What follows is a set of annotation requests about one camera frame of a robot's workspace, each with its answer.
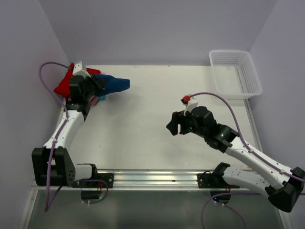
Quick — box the beige folded t shirt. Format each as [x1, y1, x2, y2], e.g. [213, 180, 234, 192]
[90, 96, 99, 106]

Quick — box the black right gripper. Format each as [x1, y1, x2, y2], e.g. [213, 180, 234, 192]
[166, 109, 207, 138]

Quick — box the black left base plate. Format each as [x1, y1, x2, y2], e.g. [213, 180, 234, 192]
[72, 173, 114, 188]

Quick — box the aluminium front rail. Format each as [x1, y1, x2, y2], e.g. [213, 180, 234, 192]
[33, 168, 282, 191]

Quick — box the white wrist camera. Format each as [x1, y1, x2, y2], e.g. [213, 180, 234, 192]
[72, 61, 90, 78]
[184, 98, 198, 115]

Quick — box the white plastic basket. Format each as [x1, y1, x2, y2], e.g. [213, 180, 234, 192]
[209, 50, 263, 100]

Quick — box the turquoise folded t shirt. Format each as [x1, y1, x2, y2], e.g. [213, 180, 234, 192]
[99, 95, 106, 101]

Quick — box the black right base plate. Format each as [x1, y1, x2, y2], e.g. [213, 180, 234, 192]
[197, 173, 240, 188]

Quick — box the dark blue t shirt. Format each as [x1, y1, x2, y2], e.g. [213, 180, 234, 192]
[94, 74, 130, 96]

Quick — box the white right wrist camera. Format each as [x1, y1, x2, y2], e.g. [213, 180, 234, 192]
[184, 98, 198, 115]

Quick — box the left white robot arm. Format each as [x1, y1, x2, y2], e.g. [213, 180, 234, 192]
[31, 75, 106, 187]

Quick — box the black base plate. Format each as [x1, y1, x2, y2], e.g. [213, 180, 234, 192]
[72, 173, 114, 188]
[197, 173, 240, 188]

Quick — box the red folded t shirt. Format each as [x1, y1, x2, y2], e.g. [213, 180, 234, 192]
[53, 62, 101, 98]

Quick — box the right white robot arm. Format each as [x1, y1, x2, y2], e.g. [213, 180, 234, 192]
[166, 106, 305, 212]

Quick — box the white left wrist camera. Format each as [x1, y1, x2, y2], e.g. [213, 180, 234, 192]
[72, 61, 90, 78]

